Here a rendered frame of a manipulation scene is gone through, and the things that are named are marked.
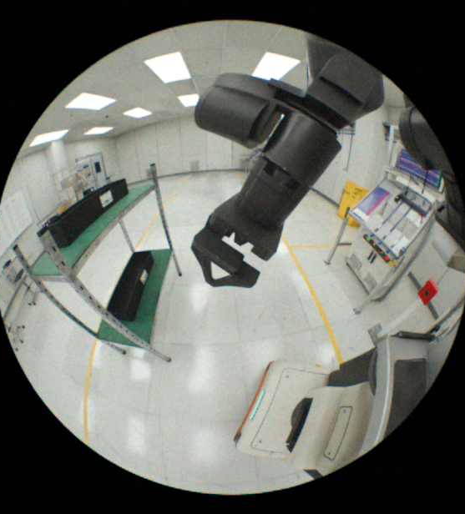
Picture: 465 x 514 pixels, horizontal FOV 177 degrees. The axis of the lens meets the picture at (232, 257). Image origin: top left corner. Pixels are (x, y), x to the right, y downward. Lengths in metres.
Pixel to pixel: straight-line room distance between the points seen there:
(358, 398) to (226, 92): 0.45
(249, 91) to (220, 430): 1.30
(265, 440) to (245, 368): 0.56
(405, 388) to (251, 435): 0.80
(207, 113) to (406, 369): 0.29
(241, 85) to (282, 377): 0.97
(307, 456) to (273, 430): 0.53
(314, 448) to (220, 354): 0.94
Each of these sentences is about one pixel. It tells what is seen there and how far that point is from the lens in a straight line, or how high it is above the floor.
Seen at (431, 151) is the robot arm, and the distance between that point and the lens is 0.21.
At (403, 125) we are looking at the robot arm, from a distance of 0.24.
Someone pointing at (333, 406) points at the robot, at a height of 0.80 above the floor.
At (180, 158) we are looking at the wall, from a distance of 7.94.
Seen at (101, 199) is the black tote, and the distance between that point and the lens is 0.88.
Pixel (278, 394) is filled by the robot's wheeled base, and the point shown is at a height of 0.28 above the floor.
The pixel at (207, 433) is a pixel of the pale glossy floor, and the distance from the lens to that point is 1.21.
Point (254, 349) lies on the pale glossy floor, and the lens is 1.18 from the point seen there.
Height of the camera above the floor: 1.14
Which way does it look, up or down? 41 degrees down
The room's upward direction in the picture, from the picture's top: straight up
